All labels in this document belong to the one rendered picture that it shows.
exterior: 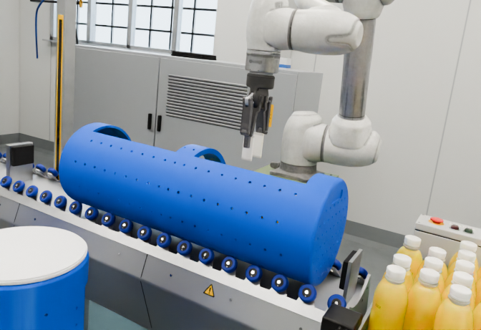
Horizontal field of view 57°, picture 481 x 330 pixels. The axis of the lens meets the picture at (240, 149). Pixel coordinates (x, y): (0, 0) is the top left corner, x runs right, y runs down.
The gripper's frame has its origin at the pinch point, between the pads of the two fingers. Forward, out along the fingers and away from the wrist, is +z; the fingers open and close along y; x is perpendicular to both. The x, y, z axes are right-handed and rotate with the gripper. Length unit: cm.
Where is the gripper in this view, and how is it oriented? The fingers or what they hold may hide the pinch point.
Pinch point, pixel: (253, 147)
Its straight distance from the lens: 123.1
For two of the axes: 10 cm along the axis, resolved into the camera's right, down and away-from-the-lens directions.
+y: -4.9, 1.3, -8.6
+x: 8.6, 2.0, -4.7
